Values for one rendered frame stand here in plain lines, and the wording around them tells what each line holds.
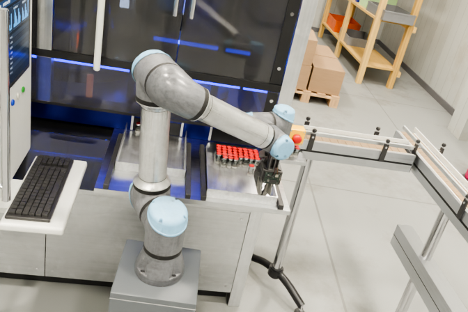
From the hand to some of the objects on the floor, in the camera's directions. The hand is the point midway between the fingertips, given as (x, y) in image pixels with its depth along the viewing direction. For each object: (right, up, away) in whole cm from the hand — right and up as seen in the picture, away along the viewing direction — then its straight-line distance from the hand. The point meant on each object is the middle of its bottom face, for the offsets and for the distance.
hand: (261, 193), depth 178 cm
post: (-11, -65, +75) cm, 100 cm away
